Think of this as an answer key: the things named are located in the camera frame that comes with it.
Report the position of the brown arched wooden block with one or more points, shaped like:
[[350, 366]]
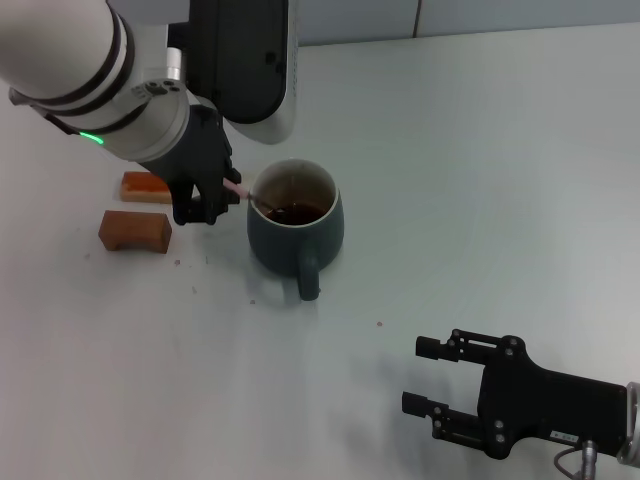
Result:
[[135, 230]]

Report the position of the dark coffee liquid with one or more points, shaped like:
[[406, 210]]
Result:
[[305, 214]]

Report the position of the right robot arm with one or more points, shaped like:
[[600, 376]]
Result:
[[634, 420]]

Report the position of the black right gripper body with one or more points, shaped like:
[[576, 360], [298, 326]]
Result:
[[550, 405]]

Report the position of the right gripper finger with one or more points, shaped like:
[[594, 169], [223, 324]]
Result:
[[432, 346], [465, 430]]

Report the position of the grey ceramic cup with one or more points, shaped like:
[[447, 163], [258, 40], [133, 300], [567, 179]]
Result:
[[280, 245]]

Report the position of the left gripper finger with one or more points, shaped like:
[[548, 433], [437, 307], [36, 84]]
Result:
[[185, 210], [222, 200]]

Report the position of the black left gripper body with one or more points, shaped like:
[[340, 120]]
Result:
[[200, 150]]

